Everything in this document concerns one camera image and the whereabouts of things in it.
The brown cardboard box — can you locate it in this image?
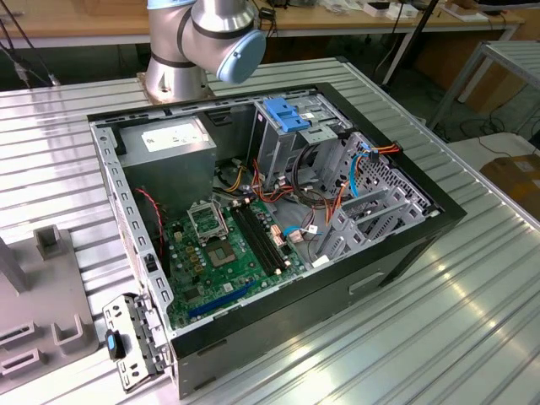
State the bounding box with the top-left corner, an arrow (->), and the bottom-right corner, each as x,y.
478,154 -> 540,212

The grey optical drive cage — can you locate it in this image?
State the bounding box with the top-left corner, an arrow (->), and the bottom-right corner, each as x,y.
246,90 -> 354,186

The metal socket cover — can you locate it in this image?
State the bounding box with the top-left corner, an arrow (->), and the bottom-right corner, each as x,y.
187,201 -> 230,245

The blue expansion slot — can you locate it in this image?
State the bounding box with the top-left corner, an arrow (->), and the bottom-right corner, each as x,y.
187,281 -> 257,320

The orange power wire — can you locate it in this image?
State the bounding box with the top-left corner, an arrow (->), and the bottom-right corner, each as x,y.
324,143 -> 401,227

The metal card retention bracket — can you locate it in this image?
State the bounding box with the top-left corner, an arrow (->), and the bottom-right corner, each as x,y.
103,293 -> 175,393

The grey parts rack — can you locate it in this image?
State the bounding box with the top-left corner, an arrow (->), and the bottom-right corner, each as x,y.
0,225 -> 105,381

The yellow black wire bundle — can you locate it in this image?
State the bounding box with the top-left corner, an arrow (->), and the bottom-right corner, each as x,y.
214,158 -> 254,195

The red orange wire bundle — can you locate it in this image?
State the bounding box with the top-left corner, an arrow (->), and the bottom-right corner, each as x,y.
251,158 -> 296,204

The grey power supply unit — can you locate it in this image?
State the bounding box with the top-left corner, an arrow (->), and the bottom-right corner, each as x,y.
117,116 -> 219,220

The blue drive bay latch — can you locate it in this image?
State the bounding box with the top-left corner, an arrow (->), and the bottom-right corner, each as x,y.
261,97 -> 311,132

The red black twisted wire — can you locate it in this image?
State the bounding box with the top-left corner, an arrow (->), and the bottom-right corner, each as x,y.
134,188 -> 166,258

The black RAM slot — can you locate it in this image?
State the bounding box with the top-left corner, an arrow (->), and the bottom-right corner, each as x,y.
240,202 -> 288,272
229,205 -> 278,275
246,200 -> 293,270
235,203 -> 283,273

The grey perforated disk bay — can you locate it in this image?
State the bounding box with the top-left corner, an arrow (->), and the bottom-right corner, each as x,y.
314,131 -> 440,265

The green motherboard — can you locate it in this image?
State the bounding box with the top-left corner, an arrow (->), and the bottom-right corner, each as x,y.
162,197 -> 305,330

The small white box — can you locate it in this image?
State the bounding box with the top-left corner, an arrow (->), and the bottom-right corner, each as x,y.
364,1 -> 419,21

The large cardboard box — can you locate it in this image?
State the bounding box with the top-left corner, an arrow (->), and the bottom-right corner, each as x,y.
457,62 -> 532,113

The black open PC case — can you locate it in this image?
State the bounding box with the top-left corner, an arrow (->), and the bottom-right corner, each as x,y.
86,82 -> 468,401

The black looped cable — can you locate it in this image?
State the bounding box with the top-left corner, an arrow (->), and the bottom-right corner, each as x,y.
293,145 -> 334,208

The blue data wire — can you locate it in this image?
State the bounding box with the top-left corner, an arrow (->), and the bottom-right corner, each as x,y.
348,143 -> 376,199

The robot base cable bundle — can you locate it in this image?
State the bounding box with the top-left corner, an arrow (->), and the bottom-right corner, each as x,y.
0,16 -> 59,88

